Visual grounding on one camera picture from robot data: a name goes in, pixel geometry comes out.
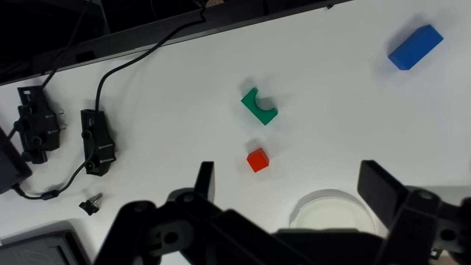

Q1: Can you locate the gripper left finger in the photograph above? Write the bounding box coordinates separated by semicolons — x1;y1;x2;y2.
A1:
94;161;298;265

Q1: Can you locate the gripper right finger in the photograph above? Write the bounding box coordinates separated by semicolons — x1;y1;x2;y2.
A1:
357;160;471;265

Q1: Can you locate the red cube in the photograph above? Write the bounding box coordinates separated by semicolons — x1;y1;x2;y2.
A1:
246;148;270;173

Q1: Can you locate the white round container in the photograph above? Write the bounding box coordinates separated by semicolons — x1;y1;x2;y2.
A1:
289;189;376;234

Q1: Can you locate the black thumb screw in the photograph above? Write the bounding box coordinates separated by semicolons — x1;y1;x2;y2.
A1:
79;192;103;216

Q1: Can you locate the green arch block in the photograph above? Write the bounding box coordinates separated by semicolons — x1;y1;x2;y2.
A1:
241;87;279;126

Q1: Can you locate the grey flat device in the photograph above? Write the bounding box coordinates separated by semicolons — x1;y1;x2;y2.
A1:
0;220;92;265

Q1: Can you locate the blue rectangular block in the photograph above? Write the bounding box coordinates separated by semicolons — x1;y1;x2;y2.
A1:
388;24;444;71

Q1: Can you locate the black power brick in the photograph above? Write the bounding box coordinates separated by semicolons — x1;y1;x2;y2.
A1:
0;125;33;195

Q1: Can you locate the black clamp mount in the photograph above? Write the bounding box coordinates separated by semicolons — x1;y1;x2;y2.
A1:
14;85;67;165
80;109;117;177

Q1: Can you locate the black cable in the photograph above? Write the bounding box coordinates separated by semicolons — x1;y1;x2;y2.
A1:
95;7;207;112
13;160;89;201
40;0;92;91

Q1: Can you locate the black metal frame bar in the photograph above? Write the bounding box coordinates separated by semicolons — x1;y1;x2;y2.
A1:
0;0;355;87

